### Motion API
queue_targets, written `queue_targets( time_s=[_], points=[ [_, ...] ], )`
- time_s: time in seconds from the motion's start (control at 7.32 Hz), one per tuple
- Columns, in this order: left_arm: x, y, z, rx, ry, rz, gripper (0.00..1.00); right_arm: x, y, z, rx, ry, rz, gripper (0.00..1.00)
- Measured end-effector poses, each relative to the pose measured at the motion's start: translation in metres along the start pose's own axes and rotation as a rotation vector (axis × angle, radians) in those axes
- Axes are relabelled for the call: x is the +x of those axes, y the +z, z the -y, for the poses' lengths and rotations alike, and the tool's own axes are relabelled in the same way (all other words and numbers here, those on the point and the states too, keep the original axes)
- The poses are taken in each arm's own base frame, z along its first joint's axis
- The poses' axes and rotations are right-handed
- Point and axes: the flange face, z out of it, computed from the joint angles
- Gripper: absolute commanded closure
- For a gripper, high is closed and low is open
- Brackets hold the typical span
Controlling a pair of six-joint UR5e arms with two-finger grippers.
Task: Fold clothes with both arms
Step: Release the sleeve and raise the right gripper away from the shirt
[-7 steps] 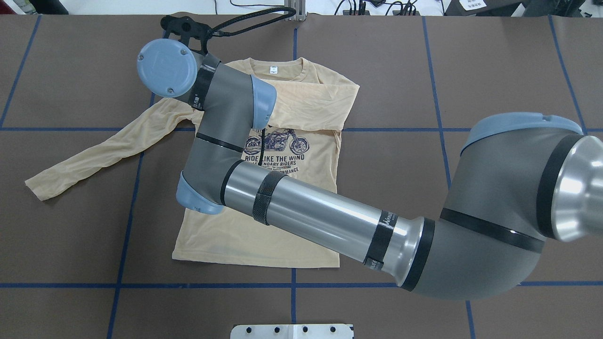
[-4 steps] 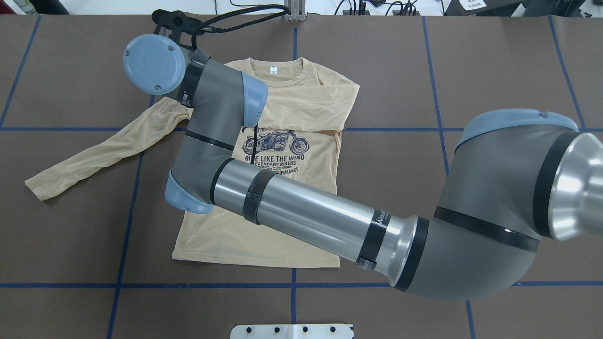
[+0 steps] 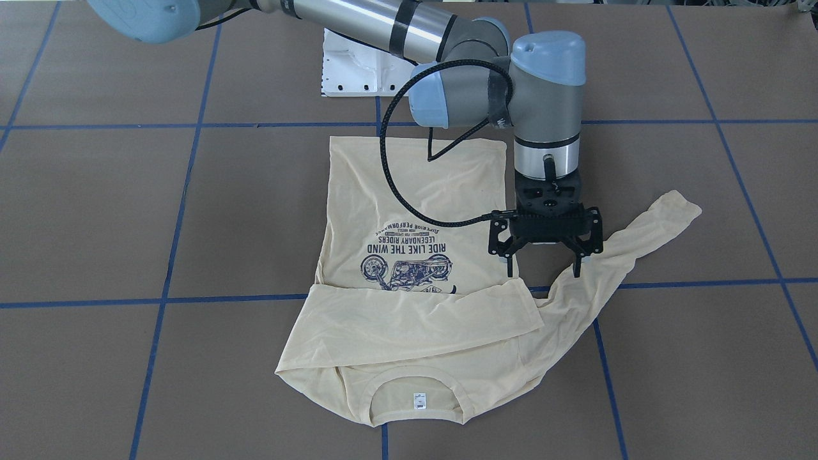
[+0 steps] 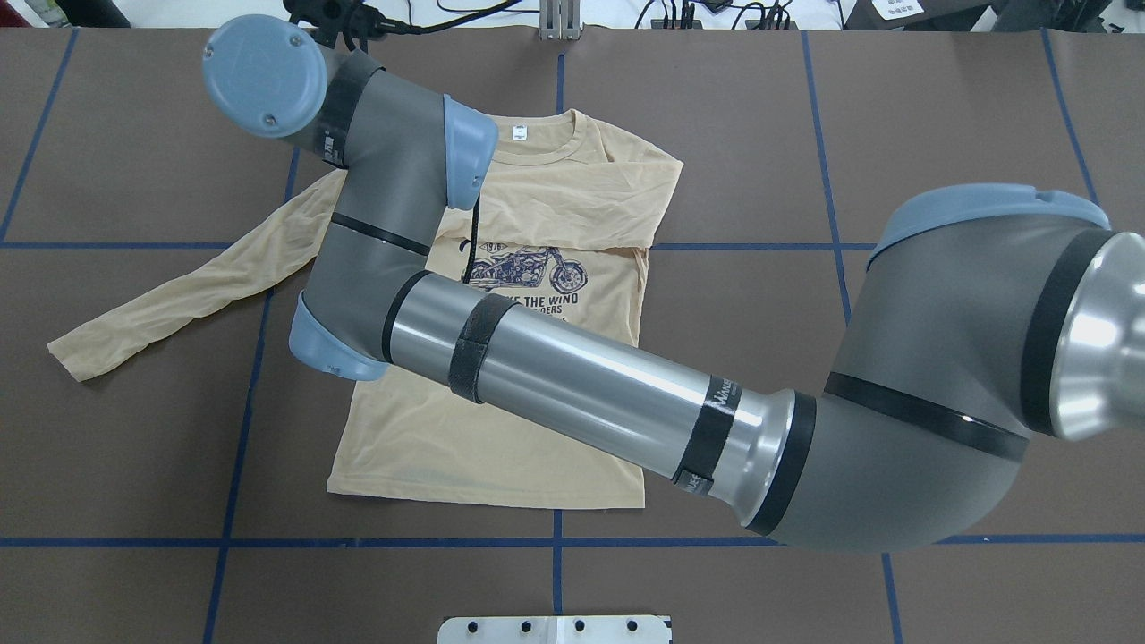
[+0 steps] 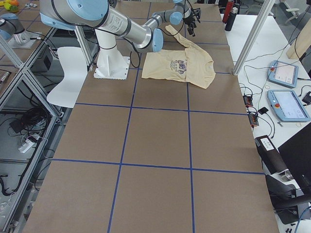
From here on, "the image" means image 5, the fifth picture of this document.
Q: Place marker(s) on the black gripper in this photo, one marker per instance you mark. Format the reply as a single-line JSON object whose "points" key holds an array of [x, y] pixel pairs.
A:
{"points": [[189, 22]]}

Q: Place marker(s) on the yellow long-sleeve California shirt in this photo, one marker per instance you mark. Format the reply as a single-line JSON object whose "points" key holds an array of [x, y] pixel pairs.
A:
{"points": [[192, 65]]}

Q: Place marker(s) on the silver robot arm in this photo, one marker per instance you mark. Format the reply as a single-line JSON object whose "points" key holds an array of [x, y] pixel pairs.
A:
{"points": [[66, 14]]}

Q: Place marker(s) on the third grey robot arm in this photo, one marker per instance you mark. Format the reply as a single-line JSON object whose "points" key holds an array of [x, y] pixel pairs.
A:
{"points": [[10, 26]]}

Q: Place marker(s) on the black water bottle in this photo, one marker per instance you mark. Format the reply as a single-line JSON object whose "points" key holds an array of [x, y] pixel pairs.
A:
{"points": [[231, 19]]}

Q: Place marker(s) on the red water bottle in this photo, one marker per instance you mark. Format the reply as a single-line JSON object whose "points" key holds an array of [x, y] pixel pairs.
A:
{"points": [[228, 9]]}

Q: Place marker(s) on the orange electronics board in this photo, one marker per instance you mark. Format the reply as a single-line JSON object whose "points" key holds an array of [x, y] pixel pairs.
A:
{"points": [[253, 119], [248, 100]]}

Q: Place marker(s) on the far blue teach pendant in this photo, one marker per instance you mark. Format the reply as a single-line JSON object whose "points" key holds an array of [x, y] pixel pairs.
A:
{"points": [[283, 74]]}

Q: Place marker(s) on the blue teach pendant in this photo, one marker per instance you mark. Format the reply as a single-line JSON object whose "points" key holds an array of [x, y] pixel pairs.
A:
{"points": [[283, 74], [287, 106]]}

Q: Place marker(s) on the near blue teach pendant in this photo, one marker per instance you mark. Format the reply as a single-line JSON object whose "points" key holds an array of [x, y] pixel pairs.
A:
{"points": [[287, 106]]}

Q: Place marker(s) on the black power adapter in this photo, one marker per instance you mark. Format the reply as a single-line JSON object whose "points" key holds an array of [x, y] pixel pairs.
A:
{"points": [[307, 98]]}

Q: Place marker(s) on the white plastic chair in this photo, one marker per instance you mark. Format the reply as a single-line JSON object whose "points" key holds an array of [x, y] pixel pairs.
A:
{"points": [[74, 66]]}

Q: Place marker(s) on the dark cardboard roll box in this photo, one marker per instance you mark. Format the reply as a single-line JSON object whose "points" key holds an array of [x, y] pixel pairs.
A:
{"points": [[269, 154]]}

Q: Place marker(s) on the black monitor screen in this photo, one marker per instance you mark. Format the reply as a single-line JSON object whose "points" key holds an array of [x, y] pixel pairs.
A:
{"points": [[296, 153]]}

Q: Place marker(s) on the green plastic toy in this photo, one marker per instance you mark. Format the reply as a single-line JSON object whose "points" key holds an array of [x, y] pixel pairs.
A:
{"points": [[10, 5]]}

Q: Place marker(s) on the white power strip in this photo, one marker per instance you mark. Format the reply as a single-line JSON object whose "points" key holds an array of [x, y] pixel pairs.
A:
{"points": [[29, 142]]}

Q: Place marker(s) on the aluminium frame post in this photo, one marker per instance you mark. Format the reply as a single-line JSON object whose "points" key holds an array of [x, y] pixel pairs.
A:
{"points": [[258, 24]]}

